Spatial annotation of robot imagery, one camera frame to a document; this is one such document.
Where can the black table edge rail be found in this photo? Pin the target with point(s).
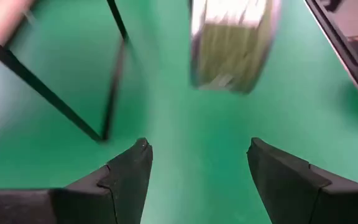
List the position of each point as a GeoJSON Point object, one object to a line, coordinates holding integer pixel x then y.
{"type": "Point", "coordinates": [353, 56]}

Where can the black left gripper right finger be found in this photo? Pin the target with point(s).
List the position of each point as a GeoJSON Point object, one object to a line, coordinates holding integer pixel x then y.
{"type": "Point", "coordinates": [291, 193]}

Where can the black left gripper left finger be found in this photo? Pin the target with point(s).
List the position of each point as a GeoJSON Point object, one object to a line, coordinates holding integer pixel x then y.
{"type": "Point", "coordinates": [117, 193]}

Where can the green Circle Hook tuna can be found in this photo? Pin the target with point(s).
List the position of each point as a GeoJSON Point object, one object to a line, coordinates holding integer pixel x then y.
{"type": "Point", "coordinates": [232, 56]}

